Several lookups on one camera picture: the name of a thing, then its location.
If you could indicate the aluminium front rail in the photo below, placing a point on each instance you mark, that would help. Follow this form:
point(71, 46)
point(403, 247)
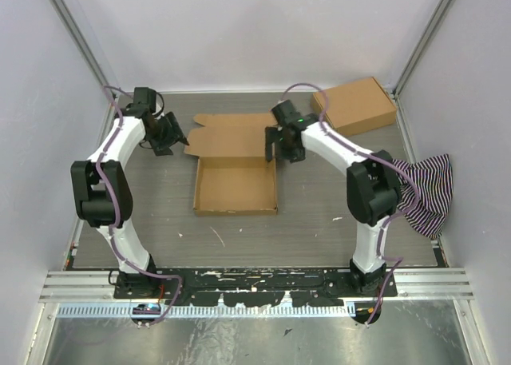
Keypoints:
point(411, 284)

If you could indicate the striped purple black cloth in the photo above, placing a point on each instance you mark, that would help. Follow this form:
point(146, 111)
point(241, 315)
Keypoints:
point(434, 180)

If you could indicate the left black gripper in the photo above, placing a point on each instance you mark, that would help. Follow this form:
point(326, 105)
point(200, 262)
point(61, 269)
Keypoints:
point(174, 134)

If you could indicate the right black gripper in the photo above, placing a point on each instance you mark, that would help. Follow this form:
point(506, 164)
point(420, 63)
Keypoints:
point(274, 134)

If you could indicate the right aluminium corner post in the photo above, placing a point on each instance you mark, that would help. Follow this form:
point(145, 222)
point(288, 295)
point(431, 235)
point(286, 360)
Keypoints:
point(433, 25)

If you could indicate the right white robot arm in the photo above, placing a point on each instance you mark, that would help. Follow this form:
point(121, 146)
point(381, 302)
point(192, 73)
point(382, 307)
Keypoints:
point(373, 189)

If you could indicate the folded closed cardboard box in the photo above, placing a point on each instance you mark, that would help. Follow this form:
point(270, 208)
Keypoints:
point(359, 107)

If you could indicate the aluminium corner post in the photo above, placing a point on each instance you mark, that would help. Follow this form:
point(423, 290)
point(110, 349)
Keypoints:
point(433, 25)
point(80, 30)

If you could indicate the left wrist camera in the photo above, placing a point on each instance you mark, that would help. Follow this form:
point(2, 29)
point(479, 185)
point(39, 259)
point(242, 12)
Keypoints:
point(147, 97)

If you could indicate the left aluminium corner post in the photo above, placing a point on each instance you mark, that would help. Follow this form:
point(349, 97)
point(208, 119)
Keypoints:
point(80, 30)

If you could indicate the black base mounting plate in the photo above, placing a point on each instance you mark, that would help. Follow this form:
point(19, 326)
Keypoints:
point(249, 287)

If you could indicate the cardboard box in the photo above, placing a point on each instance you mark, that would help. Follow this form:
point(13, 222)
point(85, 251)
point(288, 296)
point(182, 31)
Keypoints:
point(233, 177)
point(359, 107)

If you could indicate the white slotted cable duct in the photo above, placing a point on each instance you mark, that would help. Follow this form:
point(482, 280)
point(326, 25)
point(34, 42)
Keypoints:
point(120, 310)

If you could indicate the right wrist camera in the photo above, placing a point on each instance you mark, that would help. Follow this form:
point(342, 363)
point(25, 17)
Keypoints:
point(288, 117)

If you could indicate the small green circuit board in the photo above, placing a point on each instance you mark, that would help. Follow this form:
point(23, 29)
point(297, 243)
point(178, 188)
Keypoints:
point(147, 309)

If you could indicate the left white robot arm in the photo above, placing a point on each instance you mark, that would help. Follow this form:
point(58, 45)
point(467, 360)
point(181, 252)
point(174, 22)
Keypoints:
point(104, 201)

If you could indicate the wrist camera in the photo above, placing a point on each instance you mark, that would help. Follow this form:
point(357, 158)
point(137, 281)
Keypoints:
point(147, 97)
point(288, 117)

